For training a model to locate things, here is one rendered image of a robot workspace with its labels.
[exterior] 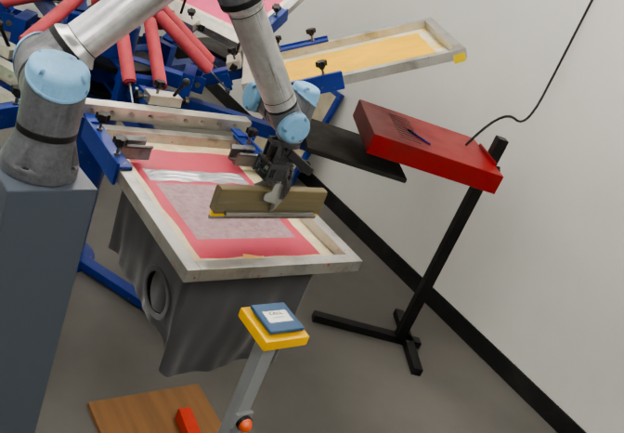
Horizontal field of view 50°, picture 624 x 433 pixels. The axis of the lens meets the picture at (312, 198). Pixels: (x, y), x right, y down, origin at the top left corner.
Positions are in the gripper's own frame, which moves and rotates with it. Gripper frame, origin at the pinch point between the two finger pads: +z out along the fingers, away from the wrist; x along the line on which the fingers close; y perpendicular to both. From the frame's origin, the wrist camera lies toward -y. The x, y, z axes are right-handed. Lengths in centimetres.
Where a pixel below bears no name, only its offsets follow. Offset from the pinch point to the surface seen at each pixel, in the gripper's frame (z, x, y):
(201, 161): 14, -49, -7
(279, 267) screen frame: 11.0, 14.7, 1.2
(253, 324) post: 14.3, 31.8, 18.4
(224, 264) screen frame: 10.4, 13.1, 18.0
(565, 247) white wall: 30, -13, -200
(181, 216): 13.8, -14.7, 16.6
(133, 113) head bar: 8, -69, 13
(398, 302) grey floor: 109, -72, -179
